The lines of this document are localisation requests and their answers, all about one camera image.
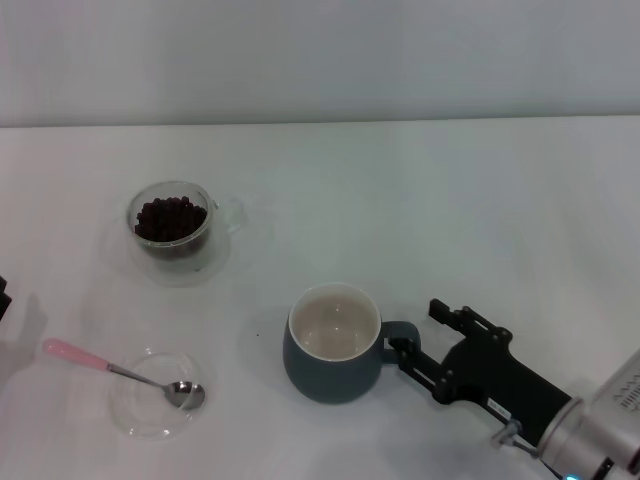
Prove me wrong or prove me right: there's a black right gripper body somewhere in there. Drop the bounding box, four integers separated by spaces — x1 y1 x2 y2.
433 331 573 447

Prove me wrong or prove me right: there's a pink handled metal spoon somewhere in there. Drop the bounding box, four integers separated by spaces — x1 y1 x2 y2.
42 338 206 409

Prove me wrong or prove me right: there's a dark teal ceramic mug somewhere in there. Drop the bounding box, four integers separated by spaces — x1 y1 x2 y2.
283 282 422 405

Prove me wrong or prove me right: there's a coffee beans pile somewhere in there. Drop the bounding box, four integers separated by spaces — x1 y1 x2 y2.
134 195 209 242

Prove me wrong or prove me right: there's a glass saucer under cup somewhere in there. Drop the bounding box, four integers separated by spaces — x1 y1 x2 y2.
119 227 236 289

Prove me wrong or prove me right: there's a clear glass cup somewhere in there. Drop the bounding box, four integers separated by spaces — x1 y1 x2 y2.
125 180 250 271

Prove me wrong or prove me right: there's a small clear glass dish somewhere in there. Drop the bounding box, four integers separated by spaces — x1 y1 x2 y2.
110 348 207 442

